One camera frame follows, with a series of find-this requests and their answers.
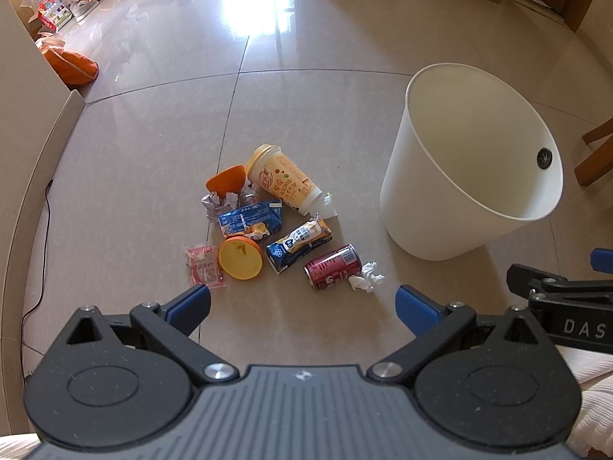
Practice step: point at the pink plastic wrapper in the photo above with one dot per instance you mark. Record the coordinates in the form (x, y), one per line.
(203, 268)

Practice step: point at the white ribbed cloth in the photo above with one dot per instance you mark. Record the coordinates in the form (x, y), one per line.
(594, 393)

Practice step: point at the orange half shell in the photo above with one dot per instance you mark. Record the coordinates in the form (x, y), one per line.
(227, 179)

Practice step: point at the red white box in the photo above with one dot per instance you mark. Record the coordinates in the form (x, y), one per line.
(53, 12)

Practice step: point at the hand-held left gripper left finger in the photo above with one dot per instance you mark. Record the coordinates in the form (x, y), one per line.
(191, 303)

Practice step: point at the orange round lid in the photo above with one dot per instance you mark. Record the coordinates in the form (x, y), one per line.
(239, 261)

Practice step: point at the wooden chair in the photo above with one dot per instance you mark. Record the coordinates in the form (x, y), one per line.
(596, 158)

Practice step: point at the orange bag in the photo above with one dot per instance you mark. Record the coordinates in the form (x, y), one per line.
(72, 64)

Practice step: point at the blue snack wrapper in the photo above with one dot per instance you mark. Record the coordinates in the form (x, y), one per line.
(242, 216)

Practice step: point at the crumpled grey paper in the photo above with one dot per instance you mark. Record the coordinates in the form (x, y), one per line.
(215, 203)

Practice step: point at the yellow milk tea cup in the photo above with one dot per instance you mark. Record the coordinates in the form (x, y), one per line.
(282, 177)

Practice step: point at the red drink can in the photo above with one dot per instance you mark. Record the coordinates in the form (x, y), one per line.
(333, 268)

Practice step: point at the white plastic film piece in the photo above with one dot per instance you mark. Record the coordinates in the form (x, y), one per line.
(328, 208)

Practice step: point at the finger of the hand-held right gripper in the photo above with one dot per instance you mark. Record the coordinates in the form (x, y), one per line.
(550, 285)
(603, 259)

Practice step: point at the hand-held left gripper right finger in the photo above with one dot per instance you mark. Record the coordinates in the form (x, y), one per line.
(415, 306)

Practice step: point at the white shoes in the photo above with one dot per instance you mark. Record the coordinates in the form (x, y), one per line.
(84, 10)

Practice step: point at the white plastic trash bin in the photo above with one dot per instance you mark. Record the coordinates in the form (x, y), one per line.
(431, 191)

